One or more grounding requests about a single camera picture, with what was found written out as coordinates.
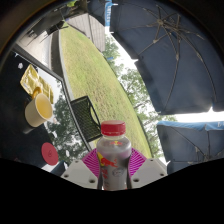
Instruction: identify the dark blue patio umbrella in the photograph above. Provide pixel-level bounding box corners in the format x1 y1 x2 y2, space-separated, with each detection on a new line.
156 120 224 174
87 0 115 27
109 0 224 116

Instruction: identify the yellow foil packet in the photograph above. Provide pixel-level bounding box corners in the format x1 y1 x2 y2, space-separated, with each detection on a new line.
19 64 55 104

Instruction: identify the flat round red coaster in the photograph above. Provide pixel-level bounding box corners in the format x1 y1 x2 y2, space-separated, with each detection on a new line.
40 142 60 166

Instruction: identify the cream ceramic mug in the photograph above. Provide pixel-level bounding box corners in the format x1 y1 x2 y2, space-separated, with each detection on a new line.
24 87 54 128

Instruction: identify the red-capped drink bottle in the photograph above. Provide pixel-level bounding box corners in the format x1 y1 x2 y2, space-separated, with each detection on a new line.
95 120 133 192

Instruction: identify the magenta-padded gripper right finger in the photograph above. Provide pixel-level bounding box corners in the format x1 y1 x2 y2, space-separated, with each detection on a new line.
126 148 168 190

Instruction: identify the black mesh patio chair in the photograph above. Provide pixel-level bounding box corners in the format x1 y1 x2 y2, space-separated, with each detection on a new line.
69 95 103 143

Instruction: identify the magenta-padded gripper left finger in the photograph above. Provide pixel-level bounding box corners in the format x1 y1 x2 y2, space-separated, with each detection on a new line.
60 148 101 190

